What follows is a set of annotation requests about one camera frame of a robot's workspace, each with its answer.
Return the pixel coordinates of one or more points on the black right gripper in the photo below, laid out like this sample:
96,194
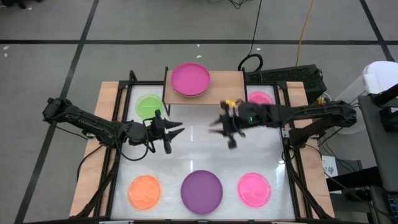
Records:
252,113

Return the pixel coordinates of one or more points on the white rounded object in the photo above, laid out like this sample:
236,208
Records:
381,76

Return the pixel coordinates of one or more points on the small translucent orange plate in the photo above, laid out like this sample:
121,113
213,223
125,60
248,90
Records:
144,192

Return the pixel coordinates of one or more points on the small translucent green plate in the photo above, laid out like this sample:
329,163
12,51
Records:
146,105

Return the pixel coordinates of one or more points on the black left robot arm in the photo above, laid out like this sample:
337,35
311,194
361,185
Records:
87,123

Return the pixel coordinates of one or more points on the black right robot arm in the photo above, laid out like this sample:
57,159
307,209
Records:
311,112

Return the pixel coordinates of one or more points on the wooden shelf with black legs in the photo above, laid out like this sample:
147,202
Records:
227,87

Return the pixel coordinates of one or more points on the small translucent pink plate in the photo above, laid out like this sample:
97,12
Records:
254,189
259,97

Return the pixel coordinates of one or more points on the large magenta plate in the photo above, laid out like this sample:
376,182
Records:
190,78

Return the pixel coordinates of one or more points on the large purple plate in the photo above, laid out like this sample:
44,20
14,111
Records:
201,192

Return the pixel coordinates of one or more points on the black table frame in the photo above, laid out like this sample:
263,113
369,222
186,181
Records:
143,83

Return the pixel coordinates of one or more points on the grey desk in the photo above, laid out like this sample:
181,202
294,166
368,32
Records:
381,149

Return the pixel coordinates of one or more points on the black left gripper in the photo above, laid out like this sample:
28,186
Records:
140,133

